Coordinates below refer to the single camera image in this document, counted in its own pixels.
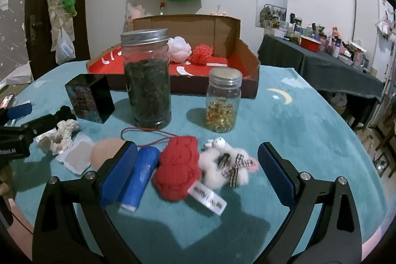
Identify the red plastic basin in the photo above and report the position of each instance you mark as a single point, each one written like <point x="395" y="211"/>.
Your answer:
<point x="310" y="43"/>

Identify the white refrigerator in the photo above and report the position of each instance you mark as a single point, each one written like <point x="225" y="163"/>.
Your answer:
<point x="368" y="22"/>

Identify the side table with dark cloth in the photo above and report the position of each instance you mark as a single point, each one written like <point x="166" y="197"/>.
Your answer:
<point x="328" y="72"/>

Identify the large jar of dark leaves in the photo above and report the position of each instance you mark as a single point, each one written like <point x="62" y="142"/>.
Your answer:
<point x="148" y="87"/>

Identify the dark wooden door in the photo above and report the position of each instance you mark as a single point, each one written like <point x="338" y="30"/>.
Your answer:
<point x="34" y="44"/>

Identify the small jar of yellow capsules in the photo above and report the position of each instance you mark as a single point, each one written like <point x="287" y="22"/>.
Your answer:
<point x="222" y="103"/>

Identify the cluster of bottles and cosmetics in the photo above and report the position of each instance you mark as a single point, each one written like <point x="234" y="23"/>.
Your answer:
<point x="340" y="47"/>

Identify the red knitted scrunchie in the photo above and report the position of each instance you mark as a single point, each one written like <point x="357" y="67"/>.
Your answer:
<point x="178" y="168"/>

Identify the red bath pouf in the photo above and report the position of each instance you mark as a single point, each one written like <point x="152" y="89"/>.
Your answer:
<point x="201" y="55"/>

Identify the white plastic bag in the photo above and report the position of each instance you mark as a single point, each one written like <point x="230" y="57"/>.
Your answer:
<point x="65" y="49"/>

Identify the cream crochet scrunchie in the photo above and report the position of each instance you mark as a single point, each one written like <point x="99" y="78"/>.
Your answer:
<point x="66" y="131"/>

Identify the wooden chair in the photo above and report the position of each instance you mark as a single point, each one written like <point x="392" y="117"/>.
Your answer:
<point x="383" y="146"/>

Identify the blue bandage roll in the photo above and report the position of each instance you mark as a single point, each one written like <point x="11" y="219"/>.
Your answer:
<point x="140" y="177"/>

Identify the white bath pouf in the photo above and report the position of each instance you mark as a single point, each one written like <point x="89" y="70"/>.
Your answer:
<point x="179" y="49"/>

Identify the white square pad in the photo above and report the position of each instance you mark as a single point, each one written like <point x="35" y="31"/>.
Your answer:
<point x="75" y="155"/>

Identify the green frog plush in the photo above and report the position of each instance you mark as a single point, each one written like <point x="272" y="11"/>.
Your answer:
<point x="68" y="1"/>

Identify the black patterned tin box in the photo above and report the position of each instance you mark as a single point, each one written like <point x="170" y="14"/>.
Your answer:
<point x="89" y="98"/>

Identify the cardboard box with red lining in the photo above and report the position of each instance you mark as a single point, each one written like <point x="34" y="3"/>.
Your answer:
<point x="213" y="78"/>

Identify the white fluffy plush with bow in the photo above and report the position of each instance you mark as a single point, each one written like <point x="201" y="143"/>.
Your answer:
<point x="216" y="158"/>

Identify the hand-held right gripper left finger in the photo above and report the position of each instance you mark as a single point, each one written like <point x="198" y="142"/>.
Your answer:
<point x="119" y="172"/>

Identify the beige round makeup sponge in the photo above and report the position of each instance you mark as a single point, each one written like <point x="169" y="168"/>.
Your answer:
<point x="103" y="152"/>

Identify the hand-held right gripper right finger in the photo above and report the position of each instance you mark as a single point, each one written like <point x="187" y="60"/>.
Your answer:
<point x="275" y="172"/>

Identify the pink plush toy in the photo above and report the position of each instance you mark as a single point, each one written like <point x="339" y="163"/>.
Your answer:
<point x="133" y="13"/>

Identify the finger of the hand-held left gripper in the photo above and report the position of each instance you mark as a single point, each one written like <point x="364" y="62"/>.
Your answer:
<point x="46" y="123"/>
<point x="19" y="111"/>

